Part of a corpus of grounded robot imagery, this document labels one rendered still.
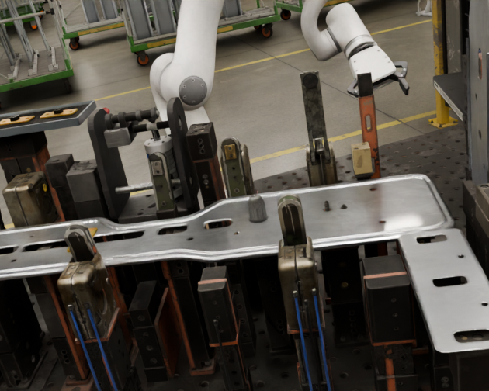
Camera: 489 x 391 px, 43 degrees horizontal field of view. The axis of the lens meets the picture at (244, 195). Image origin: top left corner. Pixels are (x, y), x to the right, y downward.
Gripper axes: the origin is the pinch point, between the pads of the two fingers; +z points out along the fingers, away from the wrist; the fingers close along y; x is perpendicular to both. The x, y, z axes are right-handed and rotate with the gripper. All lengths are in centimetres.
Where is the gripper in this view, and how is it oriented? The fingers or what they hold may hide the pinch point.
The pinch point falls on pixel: (389, 97)
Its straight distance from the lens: 164.3
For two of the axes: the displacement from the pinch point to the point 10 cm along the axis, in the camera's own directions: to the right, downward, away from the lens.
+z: 3.4, 8.2, -4.6
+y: -9.1, 4.2, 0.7
